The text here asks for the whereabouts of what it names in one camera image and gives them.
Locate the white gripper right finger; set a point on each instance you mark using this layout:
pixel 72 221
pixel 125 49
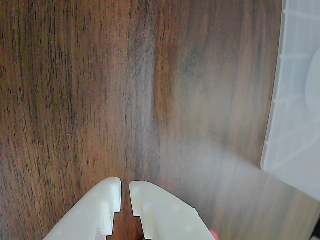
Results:
pixel 170 220

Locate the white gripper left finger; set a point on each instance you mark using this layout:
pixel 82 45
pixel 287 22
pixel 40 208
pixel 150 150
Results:
pixel 85 217

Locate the red tape roll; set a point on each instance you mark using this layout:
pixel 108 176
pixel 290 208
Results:
pixel 214 236

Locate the clear plastic storage box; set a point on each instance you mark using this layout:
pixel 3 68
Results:
pixel 287 100

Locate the white tape roll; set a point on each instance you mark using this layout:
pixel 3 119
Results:
pixel 315 82

